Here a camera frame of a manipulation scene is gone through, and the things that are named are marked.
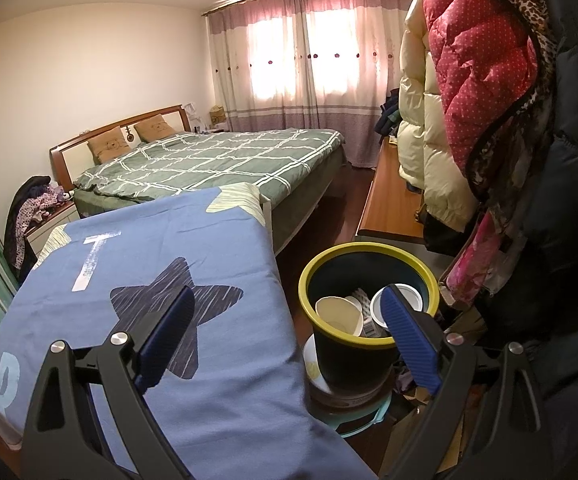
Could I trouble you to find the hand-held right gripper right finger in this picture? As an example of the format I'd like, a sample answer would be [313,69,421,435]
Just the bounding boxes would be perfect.
[380,284,550,480]

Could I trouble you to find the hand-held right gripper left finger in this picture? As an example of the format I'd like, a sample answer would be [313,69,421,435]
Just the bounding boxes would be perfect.
[22,286,197,480]

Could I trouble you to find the white yogurt tub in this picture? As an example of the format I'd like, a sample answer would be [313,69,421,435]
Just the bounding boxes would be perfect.
[370,284,424,338]

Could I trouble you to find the clear bubble packet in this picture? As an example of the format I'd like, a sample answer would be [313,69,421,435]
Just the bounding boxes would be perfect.
[351,287,377,321]

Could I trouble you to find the dark bin with yellow rim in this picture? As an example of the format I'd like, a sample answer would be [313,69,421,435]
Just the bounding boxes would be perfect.
[298,242,441,396]

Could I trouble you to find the paper cup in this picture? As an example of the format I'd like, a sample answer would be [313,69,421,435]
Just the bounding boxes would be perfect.
[315,296,364,337]

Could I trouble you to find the teal plastic stool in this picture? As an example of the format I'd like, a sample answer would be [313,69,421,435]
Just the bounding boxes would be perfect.
[319,390,395,433]

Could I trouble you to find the brown cardboard box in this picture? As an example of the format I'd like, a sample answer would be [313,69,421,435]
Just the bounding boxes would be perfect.
[379,375,430,480]

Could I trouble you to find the blue printed tablecloth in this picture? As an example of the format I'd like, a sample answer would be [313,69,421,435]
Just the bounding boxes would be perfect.
[0,182,377,480]

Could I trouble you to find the white round plate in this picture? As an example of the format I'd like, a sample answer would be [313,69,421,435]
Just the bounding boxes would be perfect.
[303,335,330,396]

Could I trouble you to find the pink floral garment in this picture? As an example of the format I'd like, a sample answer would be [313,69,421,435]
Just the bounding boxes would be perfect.
[444,210,514,311]

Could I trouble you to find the wooden cabinet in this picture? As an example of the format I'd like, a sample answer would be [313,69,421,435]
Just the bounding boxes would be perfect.
[355,137,427,243]

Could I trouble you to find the white nightstand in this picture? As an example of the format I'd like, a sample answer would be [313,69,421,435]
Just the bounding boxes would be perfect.
[26,202,81,256]

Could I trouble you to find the bed with green plaid cover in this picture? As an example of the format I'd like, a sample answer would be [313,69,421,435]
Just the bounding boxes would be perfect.
[49,105,347,256]

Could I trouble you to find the pile of clothes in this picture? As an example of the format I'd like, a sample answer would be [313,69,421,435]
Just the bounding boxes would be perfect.
[4,176,72,281]

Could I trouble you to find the cream down jacket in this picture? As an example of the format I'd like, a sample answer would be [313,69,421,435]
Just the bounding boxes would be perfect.
[396,0,480,233]

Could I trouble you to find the brown pillow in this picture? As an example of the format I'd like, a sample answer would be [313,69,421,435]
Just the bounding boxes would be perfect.
[86,127,132,163]
[134,115,177,143]

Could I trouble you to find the dark coat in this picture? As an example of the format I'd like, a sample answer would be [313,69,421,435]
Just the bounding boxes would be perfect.
[489,0,578,411]

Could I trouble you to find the dark clothes heap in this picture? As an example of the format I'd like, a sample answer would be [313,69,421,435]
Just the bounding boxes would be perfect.
[374,87,405,138]

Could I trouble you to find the red dotted jacket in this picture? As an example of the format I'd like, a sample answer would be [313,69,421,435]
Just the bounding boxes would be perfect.
[421,0,542,196]

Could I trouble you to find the pink curtain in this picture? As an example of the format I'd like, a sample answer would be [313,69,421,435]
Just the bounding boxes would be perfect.
[205,0,415,168]

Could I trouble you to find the leopard print garment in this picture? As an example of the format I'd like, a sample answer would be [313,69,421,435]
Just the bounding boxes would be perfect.
[449,0,570,201]

